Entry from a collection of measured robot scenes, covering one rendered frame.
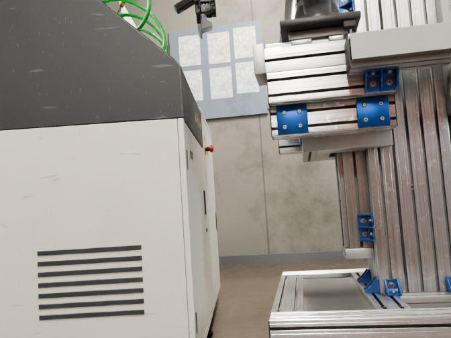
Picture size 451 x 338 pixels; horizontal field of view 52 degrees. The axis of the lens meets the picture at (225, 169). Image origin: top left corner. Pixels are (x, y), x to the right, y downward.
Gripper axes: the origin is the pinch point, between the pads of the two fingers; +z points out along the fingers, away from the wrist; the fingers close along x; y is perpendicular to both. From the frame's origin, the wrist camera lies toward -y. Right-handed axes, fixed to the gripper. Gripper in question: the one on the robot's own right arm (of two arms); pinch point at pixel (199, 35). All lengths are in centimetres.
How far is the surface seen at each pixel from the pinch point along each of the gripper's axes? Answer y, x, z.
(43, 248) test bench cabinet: -45, -47, 78
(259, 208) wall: 29, 248, 71
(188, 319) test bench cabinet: -5, -47, 100
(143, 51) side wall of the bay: -14, -47, 22
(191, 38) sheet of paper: -25, 252, -96
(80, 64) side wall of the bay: -32, -47, 24
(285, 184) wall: 54, 245, 51
